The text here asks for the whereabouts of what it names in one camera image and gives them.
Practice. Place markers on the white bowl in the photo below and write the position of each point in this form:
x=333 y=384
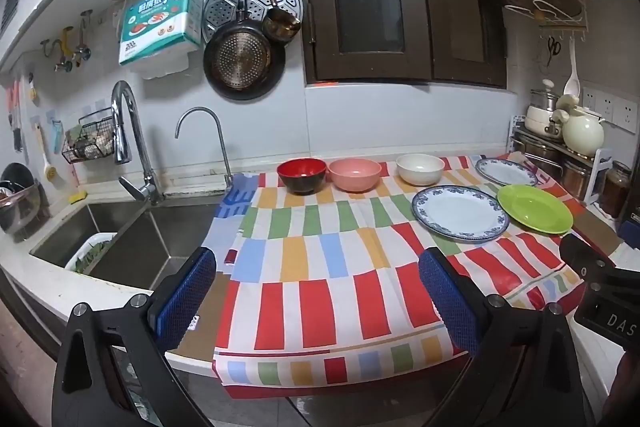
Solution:
x=420 y=171

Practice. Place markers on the perforated metal steamer tray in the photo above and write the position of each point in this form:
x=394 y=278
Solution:
x=222 y=2

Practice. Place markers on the red bowl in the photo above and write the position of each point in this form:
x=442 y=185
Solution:
x=301 y=174

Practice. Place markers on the kitchen paper towel pack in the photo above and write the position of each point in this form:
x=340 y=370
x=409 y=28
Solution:
x=160 y=22

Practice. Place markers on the cream kettle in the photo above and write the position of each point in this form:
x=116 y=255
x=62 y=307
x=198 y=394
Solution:
x=582 y=132

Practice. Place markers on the thin gooseneck faucet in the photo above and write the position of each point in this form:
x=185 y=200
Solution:
x=220 y=142

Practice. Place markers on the copper lidded pot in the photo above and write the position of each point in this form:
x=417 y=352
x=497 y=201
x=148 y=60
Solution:
x=577 y=179

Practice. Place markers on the colourful striped tablecloth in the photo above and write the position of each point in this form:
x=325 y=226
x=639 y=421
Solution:
x=300 y=297

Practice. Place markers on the brown glass jar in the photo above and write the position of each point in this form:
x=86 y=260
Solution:
x=615 y=189

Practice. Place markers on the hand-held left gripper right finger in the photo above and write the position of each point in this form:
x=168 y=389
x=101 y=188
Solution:
x=450 y=302

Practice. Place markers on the yellow dish brush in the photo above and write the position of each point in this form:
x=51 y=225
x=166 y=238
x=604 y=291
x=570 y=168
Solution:
x=47 y=167

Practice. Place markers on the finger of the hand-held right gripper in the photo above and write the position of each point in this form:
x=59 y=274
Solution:
x=582 y=254

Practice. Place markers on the white rice spoon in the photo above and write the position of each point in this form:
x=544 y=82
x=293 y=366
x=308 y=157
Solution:
x=572 y=82

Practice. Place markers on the steel colander bowl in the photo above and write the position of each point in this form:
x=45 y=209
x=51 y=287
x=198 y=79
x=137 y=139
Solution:
x=17 y=197

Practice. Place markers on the steel pot under rack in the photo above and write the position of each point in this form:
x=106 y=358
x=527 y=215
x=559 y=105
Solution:
x=537 y=157

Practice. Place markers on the yellow sponge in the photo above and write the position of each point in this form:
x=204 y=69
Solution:
x=79 y=196

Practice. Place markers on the white wall sockets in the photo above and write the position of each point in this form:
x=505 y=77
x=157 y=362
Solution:
x=612 y=107

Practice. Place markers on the pink bowl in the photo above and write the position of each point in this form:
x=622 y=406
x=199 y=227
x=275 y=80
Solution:
x=355 y=176

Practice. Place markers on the black scissors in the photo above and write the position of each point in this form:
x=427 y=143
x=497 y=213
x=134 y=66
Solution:
x=553 y=49

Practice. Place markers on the metal countertop shelf rack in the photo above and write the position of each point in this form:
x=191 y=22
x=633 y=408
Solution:
x=597 y=172

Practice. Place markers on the blue printed cloth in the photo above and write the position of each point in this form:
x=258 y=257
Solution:
x=235 y=202

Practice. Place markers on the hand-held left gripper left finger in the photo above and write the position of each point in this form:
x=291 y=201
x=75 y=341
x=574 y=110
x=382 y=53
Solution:
x=184 y=299

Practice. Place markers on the black frying pan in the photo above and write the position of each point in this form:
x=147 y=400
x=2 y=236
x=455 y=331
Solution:
x=242 y=62

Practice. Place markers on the small brass saucepan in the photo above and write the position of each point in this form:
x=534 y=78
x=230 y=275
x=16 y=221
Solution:
x=281 y=24

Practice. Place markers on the cream pot with glass lid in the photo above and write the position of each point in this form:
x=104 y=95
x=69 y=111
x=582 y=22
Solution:
x=540 y=112

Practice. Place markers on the white basket with greens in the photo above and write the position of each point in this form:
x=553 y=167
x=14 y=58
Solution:
x=90 y=252

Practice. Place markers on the stainless steel sink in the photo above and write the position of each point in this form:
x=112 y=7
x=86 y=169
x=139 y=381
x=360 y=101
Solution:
x=150 y=237

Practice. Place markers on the green plate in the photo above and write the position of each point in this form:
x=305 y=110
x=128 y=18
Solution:
x=535 y=207

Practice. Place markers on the blue floral white plate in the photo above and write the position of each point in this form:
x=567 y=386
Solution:
x=505 y=172
x=457 y=213

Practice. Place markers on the large chrome pull-down faucet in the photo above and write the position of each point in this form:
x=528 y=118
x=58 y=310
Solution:
x=131 y=132

